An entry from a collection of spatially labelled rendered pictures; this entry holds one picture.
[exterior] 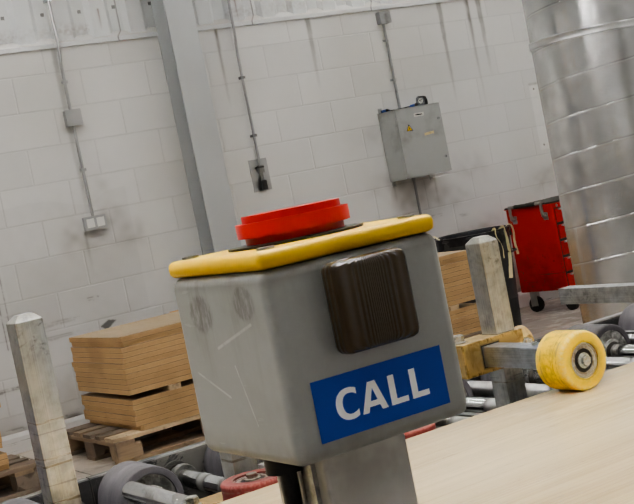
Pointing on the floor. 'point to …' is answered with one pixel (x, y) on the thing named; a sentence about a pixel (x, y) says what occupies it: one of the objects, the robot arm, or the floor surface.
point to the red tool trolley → (541, 249)
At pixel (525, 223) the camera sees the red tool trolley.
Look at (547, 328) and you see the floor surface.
